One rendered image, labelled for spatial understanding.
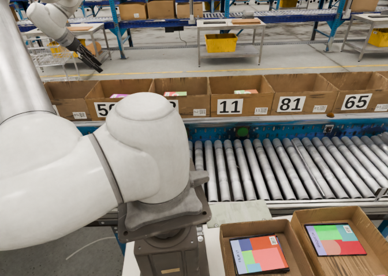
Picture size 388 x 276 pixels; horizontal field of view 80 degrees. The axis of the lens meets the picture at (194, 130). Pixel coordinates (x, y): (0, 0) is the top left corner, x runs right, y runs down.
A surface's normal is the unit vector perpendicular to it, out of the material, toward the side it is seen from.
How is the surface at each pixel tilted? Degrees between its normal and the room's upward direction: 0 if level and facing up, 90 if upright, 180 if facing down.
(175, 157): 89
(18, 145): 31
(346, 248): 0
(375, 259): 0
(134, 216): 17
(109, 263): 0
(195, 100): 90
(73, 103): 90
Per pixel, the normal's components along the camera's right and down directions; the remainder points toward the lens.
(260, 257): -0.04, -0.82
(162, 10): -0.04, 0.57
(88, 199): 0.57, 0.21
